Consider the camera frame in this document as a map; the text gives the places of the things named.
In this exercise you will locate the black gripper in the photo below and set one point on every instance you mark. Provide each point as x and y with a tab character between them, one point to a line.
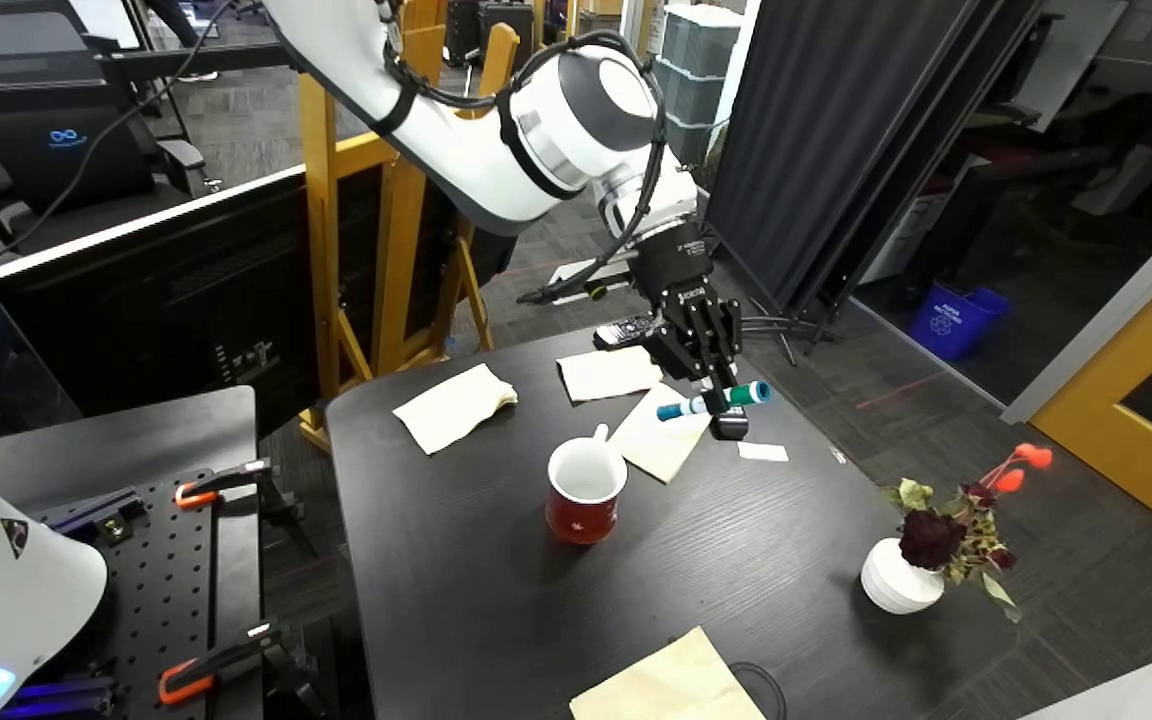
677	280

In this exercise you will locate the teal capped white marker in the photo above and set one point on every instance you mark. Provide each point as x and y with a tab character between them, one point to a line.
747	395

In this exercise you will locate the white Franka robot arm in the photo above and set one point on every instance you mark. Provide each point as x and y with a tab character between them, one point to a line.
520	146

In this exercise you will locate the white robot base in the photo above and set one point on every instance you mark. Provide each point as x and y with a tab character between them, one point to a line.
1	600

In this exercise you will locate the red cup white inside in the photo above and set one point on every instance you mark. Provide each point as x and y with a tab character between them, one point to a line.
585	507

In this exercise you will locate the black backdrop stand legs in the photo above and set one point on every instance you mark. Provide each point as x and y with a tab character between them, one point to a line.
779	324

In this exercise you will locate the medium black remote control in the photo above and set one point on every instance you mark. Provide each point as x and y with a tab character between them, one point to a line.
622	332

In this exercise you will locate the flat white napkin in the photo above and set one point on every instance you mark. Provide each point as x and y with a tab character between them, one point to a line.
657	445
605	375

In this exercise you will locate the small white eraser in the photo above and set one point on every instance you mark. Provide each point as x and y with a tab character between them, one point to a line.
760	454

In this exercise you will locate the grey plastic storage drawer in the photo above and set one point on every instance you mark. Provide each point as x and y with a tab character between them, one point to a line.
692	92
688	136
701	43

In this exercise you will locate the blue plastic bin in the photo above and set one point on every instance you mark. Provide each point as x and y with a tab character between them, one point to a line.
956	321

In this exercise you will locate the crumpled white napkin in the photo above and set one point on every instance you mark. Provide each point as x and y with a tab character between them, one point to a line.
450	405

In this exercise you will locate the black backdrop curtain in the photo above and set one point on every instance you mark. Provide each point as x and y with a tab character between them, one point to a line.
829	123

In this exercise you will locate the dark red flower bouquet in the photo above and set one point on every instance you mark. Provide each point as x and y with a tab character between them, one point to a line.
937	538

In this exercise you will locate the round white vase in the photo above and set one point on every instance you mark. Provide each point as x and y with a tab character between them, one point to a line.
899	586

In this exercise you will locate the tan paper sheet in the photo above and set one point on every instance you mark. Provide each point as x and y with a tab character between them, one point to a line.
669	682

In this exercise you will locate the black desk divider panel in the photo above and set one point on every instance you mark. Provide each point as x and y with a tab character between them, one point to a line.
137	306

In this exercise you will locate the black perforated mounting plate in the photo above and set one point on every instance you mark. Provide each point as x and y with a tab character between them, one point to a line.
162	573

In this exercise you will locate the black robot mounting cart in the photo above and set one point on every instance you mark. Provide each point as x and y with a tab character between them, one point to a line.
109	433

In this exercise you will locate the black desktop computer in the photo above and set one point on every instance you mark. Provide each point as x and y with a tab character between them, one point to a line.
58	134

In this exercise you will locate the wooden easel frame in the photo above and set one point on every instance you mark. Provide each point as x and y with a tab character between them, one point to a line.
398	252

